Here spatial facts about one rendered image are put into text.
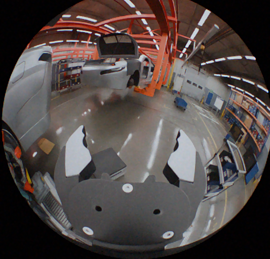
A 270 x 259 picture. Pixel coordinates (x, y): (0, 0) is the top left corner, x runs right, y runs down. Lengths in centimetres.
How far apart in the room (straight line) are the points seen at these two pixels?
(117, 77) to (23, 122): 197
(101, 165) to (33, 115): 93
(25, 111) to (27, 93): 15
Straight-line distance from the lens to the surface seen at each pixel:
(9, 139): 108
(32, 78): 93
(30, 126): 101
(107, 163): 108
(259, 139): 932
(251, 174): 532
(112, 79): 209
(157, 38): 324
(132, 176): 139
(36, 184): 161
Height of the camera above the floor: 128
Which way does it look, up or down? 34 degrees down
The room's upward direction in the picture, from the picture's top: 13 degrees clockwise
